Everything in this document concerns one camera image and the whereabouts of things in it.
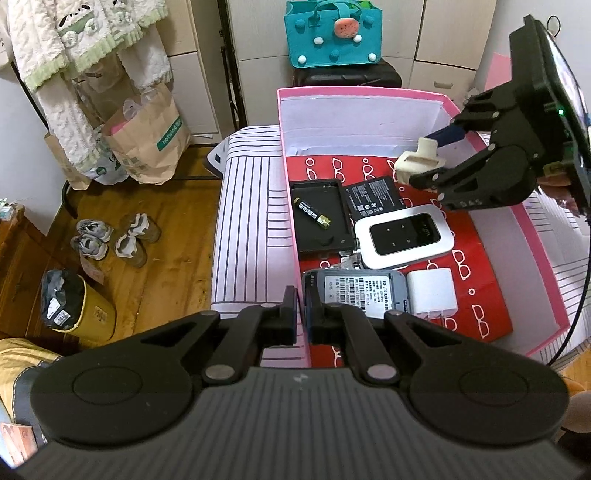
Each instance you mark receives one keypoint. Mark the teal felt bag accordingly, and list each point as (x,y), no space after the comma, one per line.
(314,50)

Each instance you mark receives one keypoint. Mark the black bin liner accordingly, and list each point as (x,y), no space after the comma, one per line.
(57,295)

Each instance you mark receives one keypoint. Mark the light wood cabinet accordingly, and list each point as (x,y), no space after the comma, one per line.
(194,83)

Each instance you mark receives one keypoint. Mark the white charger adapter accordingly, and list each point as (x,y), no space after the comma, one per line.
(431,290)

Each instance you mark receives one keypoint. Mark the person's right hand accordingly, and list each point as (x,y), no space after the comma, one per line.
(556,193)

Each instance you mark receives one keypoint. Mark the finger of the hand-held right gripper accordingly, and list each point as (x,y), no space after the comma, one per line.
(434,177)
(448,134)

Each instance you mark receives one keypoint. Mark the orange box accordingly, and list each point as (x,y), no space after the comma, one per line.
(14,438)

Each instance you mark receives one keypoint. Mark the white refrigerator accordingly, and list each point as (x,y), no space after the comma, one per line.
(508,27)

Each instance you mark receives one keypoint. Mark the black metal clothes rack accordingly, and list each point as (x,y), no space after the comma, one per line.
(69,203)

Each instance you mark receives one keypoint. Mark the plain brown paper bag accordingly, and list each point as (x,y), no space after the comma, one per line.
(60,166)

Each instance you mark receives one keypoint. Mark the black battery pack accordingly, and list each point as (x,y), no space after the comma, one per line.
(374,196)

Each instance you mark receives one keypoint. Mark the grey labelled device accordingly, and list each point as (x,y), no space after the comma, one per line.
(355,290)

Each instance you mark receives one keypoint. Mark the pink plastic bag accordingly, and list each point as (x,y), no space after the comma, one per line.
(496,69)

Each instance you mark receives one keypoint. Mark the red printed paper sheet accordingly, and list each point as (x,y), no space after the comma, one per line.
(323,171)

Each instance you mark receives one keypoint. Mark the pink storage box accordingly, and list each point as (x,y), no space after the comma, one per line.
(351,120)

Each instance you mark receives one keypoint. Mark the cream plastic holder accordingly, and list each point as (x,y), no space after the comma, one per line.
(418,161)

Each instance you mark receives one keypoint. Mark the wooden side table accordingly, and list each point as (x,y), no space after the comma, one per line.
(11,240)

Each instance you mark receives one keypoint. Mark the small paper slip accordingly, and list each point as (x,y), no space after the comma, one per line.
(94,270)

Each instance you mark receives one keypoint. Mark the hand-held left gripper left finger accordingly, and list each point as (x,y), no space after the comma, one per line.
(291,314)

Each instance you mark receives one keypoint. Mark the black plastic tray cover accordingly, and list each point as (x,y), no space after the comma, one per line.
(323,194)

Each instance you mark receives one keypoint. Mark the yellow dark printed cloth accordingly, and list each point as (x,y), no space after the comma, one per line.
(18,360)

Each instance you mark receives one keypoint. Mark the white fleece pajama jacket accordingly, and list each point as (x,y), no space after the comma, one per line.
(69,27)

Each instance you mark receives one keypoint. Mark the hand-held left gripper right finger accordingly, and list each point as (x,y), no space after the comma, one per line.
(310,319)

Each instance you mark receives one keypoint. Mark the brown paper bag green print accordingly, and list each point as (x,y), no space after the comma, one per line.
(152,138)

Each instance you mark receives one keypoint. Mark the grey sneaker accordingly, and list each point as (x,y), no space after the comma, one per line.
(87,247)
(94,230)

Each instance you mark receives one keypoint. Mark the black suitcase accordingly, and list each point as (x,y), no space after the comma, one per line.
(346,76)

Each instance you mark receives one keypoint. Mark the yellow trash bin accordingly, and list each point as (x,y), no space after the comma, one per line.
(92,314)

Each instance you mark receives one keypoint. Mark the silver black mobile router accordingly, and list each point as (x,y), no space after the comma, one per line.
(401,233)

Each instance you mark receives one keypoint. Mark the white bag green logo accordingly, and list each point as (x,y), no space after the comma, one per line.
(104,168)

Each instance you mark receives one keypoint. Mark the black gold small battery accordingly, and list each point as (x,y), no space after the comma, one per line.
(309,211)

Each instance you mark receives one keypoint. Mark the green tissue box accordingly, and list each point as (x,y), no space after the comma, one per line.
(4,210)

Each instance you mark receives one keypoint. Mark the beige wardrobe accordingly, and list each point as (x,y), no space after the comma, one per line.
(258,46)

